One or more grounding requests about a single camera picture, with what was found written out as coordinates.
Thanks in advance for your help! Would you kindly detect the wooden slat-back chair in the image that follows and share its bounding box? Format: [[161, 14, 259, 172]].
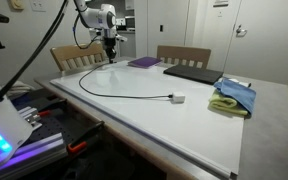
[[49, 42, 108, 74], [156, 45, 212, 70]]

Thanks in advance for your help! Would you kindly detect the silver door lever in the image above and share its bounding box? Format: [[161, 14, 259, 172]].
[[235, 24, 248, 38]]

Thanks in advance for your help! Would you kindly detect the silver metal bracket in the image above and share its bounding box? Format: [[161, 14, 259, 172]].
[[17, 105, 44, 132]]

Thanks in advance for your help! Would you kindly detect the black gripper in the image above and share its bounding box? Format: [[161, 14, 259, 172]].
[[103, 37, 117, 64]]

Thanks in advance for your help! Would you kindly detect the aluminium rail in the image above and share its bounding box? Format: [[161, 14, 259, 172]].
[[0, 131, 68, 180]]

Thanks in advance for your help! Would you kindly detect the white wall switch plate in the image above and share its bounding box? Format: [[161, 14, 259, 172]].
[[28, 0, 48, 14]]

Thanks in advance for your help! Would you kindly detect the black laptop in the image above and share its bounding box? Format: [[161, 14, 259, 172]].
[[162, 64, 224, 86]]

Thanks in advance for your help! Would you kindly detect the black charger cable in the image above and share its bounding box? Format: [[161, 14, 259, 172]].
[[78, 61, 174, 100]]

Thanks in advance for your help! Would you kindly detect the white board eraser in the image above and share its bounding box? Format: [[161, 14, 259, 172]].
[[222, 77, 252, 88]]

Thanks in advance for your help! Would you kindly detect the purple notebook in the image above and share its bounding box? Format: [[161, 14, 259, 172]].
[[127, 55, 163, 70]]

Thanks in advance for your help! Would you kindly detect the white towel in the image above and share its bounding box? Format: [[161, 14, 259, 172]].
[[2, 80, 35, 99]]

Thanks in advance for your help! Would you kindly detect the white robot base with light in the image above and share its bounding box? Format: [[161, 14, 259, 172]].
[[0, 54, 34, 176]]

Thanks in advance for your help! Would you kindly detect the white charger brick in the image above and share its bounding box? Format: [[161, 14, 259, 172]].
[[171, 91, 186, 104]]

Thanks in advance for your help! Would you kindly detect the red-handled black clamp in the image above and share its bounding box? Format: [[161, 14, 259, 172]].
[[35, 99, 68, 118]]

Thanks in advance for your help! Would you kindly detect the white door sign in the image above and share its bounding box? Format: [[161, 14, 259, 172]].
[[213, 0, 229, 8]]

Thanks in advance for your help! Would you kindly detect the white whiteboard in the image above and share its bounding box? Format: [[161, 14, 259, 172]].
[[49, 59, 246, 179]]

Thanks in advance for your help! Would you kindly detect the thick black cable conduit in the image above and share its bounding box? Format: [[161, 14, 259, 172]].
[[0, 0, 70, 114]]

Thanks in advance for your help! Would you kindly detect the blue folded cloth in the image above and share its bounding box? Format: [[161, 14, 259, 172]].
[[212, 78, 257, 115]]

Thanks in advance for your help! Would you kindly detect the yellow-green folded cloth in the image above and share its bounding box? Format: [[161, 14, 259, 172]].
[[207, 89, 250, 117]]

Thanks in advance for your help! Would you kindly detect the beige wall thermostat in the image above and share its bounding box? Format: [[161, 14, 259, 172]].
[[7, 0, 26, 13]]

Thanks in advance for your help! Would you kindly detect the black perforated breadboard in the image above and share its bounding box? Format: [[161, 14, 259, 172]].
[[17, 88, 105, 148]]

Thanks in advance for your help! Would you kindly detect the orange-handled black clamp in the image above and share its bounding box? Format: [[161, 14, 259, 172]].
[[66, 120, 106, 155]]

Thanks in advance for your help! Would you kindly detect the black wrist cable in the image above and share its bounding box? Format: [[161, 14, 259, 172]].
[[72, 14, 102, 50]]

